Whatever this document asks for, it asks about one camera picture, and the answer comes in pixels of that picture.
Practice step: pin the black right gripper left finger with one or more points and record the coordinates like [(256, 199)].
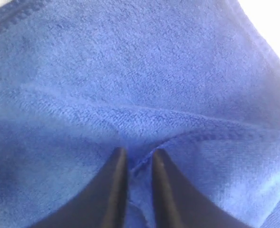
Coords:
[(101, 204)]

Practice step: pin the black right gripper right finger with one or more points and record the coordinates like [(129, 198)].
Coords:
[(178, 204)]

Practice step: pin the blue towel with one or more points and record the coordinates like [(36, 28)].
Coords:
[(81, 77)]

